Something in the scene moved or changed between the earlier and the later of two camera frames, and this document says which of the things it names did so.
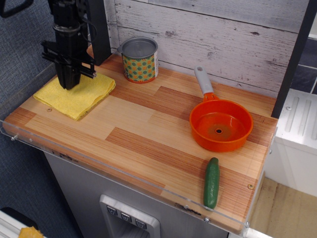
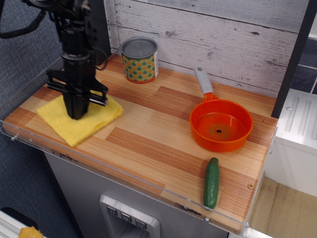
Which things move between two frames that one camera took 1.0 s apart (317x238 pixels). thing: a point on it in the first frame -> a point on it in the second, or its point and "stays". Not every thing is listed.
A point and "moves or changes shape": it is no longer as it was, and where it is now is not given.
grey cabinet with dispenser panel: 103,208 stays
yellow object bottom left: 30,232 stays
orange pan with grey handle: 219,125 stays
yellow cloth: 77,102 moves or changes shape
